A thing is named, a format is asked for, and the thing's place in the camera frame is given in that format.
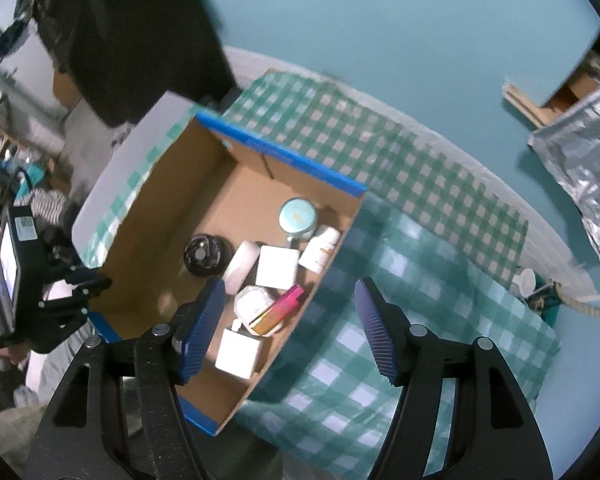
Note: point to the silver foil sheet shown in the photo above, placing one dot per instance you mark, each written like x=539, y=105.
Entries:
x=569, y=149

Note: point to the blue-rimmed cardboard box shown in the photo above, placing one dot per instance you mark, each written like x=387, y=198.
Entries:
x=214, y=189

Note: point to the grey-lidded round jar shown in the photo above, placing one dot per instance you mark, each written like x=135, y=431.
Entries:
x=206, y=255

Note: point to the white octagonal box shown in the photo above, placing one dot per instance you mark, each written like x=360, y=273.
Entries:
x=251, y=302

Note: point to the teal round tin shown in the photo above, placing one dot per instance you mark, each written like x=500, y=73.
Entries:
x=297, y=218

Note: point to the white rectangular box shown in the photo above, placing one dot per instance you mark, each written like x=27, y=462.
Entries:
x=277, y=267

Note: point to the white cup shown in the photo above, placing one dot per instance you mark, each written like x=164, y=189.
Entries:
x=524, y=283

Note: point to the wooden shelf plank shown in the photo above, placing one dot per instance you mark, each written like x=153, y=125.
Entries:
x=539, y=116

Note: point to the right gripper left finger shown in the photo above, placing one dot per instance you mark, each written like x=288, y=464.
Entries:
x=195, y=328

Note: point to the white cylindrical bottle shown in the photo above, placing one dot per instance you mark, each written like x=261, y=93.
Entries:
x=319, y=249

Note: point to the teal checkered plastic sheet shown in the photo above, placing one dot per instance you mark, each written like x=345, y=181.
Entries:
x=330, y=395

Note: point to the white charger cube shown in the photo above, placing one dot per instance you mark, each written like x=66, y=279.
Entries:
x=238, y=354

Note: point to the green checkered tablecloth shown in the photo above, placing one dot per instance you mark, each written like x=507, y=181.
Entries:
x=316, y=120

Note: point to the striped cloth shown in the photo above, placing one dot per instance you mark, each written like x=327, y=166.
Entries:
x=49, y=205

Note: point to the white oval bottle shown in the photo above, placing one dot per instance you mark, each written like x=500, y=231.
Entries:
x=240, y=266

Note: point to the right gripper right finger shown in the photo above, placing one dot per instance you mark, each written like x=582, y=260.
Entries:
x=385, y=327

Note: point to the black garment on wall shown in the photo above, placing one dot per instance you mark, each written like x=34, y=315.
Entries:
x=124, y=55

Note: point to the pink cosmetic tube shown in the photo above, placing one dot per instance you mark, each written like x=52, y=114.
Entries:
x=269, y=321

